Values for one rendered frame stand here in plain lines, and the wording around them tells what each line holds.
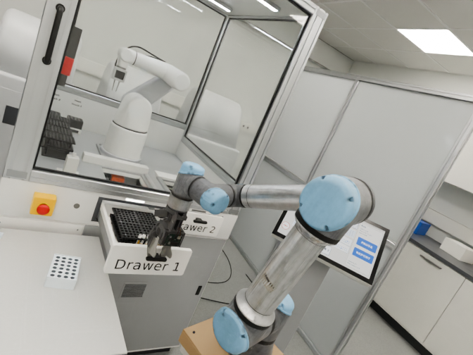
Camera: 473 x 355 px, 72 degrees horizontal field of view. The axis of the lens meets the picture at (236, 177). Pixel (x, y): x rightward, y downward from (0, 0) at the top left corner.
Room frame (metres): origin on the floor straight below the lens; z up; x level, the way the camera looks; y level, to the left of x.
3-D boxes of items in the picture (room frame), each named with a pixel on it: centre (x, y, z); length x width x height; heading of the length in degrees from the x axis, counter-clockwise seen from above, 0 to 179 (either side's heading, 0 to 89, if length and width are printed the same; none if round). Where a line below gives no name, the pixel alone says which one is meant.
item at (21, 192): (1.68, 0.60, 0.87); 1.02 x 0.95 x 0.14; 126
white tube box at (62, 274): (0.90, 0.39, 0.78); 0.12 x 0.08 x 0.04; 25
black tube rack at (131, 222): (1.17, 0.28, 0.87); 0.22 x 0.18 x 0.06; 36
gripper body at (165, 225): (0.97, 0.13, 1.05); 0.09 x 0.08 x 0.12; 36
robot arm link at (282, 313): (0.87, -0.25, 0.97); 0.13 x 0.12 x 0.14; 144
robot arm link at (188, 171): (0.98, 0.13, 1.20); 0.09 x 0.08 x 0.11; 54
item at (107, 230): (1.18, 0.28, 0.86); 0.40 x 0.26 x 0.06; 36
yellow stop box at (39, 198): (1.06, 0.61, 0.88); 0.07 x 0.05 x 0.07; 126
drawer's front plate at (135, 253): (1.01, 0.16, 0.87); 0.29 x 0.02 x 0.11; 126
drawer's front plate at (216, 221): (1.46, 0.10, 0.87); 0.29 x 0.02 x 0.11; 126
